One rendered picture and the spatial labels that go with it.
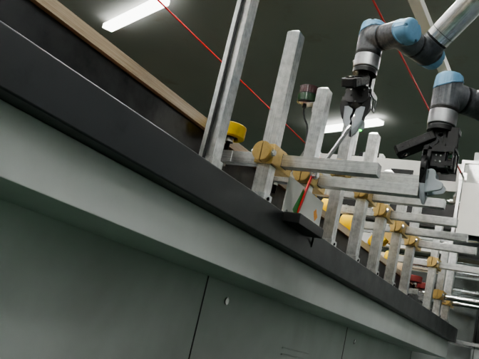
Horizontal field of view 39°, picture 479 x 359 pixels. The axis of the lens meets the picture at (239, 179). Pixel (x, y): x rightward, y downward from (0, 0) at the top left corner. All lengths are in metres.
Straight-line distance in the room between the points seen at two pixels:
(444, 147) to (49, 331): 1.06
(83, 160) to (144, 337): 0.67
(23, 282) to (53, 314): 0.11
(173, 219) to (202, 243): 0.13
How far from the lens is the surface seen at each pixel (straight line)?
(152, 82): 1.54
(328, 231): 2.06
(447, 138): 1.82
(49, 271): 1.36
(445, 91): 1.85
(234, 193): 1.42
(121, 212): 1.18
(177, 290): 1.73
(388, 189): 1.81
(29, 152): 1.01
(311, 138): 1.88
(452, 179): 4.75
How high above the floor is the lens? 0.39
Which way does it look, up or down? 13 degrees up
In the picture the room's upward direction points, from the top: 13 degrees clockwise
